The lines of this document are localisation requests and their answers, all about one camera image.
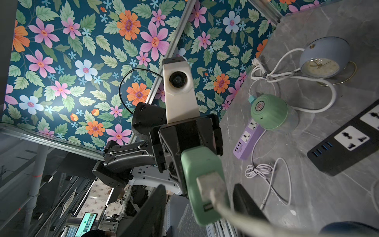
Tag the purple power strip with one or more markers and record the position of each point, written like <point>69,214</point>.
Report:
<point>248,140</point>

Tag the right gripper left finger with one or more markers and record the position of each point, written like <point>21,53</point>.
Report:
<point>149,221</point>

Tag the pale blue table clock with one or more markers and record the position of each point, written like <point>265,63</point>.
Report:
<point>326,57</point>

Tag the green meat grinder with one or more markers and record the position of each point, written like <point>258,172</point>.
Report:
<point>274,114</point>

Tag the blue meat grinder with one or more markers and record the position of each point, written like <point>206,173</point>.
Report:
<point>350,228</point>

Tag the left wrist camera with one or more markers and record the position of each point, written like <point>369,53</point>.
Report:
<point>180,98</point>

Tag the green charger adapter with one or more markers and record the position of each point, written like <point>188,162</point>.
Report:
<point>251,99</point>
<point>205,182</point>

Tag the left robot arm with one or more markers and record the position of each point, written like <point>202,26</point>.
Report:
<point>121,161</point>

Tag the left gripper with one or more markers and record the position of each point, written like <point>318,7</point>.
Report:
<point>169,141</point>

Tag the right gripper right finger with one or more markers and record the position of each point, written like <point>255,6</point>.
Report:
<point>244,204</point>

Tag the black power strip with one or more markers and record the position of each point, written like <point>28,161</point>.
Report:
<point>351,143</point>

